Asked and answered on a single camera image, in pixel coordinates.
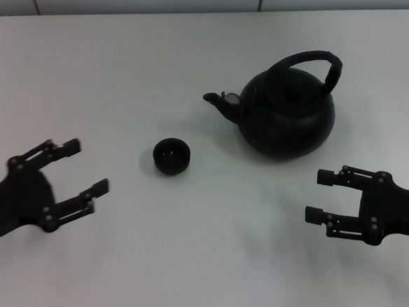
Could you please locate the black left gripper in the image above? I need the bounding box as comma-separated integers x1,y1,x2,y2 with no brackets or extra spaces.
0,132,113,260

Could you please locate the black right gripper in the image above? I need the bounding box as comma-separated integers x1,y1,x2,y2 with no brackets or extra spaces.
302,162,409,250

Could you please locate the black round teapot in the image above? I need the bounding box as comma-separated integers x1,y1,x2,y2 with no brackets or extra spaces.
199,42,345,166

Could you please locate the small black teacup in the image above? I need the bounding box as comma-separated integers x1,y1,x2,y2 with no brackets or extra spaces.
151,135,193,178

